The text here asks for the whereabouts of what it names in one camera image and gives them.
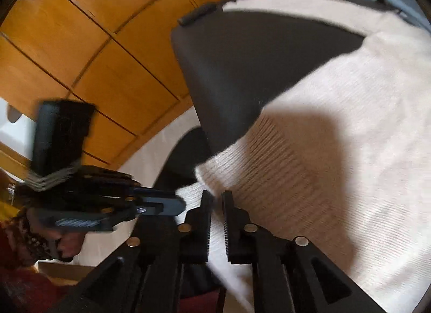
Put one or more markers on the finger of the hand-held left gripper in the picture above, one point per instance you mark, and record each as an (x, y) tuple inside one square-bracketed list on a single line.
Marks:
[(168, 208), (151, 193)]

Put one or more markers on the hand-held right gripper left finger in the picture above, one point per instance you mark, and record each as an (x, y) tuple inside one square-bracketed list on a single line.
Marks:
[(202, 232)]

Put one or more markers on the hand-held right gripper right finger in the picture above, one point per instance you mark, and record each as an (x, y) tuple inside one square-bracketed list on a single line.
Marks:
[(232, 232)]

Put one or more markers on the beige knit sweater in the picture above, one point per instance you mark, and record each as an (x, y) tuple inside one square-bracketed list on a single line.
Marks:
[(336, 131)]

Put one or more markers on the person's left hand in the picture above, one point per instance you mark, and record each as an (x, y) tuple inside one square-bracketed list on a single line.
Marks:
[(70, 244)]

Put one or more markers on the black table base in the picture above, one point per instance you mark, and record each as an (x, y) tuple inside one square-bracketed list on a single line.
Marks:
[(188, 158)]

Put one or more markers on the small black bar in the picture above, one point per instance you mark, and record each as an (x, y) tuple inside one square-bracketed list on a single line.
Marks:
[(198, 13)]

